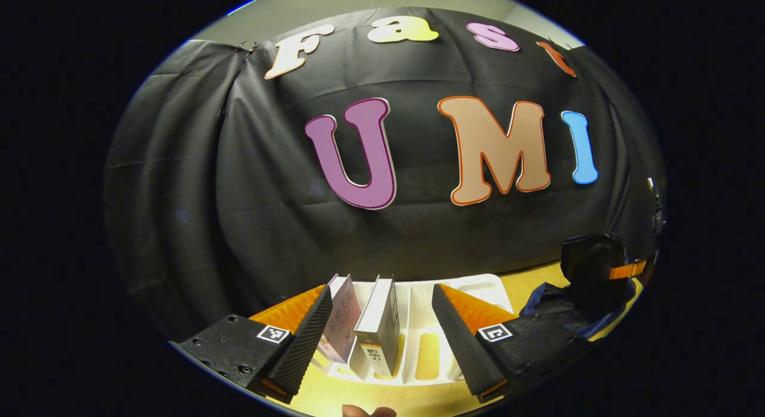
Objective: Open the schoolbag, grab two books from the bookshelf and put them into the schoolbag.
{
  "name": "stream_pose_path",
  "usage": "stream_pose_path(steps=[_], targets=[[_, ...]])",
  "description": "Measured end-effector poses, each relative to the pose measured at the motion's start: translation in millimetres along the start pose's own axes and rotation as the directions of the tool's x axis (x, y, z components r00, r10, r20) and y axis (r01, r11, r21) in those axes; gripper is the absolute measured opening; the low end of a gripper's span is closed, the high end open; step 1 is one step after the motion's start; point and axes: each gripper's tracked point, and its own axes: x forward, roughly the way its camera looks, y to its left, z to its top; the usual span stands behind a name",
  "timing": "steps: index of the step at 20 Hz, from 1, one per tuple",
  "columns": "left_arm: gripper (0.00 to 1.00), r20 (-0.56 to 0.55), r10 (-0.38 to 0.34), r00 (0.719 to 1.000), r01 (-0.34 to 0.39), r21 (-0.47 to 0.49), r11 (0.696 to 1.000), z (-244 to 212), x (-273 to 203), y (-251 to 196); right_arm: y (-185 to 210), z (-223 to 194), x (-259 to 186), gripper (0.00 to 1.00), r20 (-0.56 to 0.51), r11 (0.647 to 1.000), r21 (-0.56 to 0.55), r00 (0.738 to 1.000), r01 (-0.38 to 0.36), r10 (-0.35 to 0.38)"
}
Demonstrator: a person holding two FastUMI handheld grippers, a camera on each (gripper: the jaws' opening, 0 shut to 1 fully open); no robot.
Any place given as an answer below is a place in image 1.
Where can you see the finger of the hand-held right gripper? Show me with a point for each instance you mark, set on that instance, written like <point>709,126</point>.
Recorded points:
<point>627,269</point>

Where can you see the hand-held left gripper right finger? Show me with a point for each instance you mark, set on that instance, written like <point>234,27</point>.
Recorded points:
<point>459,339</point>

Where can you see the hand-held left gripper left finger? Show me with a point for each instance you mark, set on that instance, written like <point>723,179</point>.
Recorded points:
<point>308,339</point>

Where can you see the pink book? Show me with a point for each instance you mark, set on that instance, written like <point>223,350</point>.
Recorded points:
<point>343,327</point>

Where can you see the blue schoolbag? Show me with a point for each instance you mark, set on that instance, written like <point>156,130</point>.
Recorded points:
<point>588,261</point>

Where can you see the white plastic bookshelf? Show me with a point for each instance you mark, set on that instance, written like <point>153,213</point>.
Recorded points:
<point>418,321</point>

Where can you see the white book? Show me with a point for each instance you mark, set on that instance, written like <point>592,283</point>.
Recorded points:
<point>373,315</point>

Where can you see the black backdrop cloth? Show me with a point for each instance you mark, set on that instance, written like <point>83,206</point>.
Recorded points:
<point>269,226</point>

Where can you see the black binder clip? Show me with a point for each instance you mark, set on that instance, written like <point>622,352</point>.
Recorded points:
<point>246,46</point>

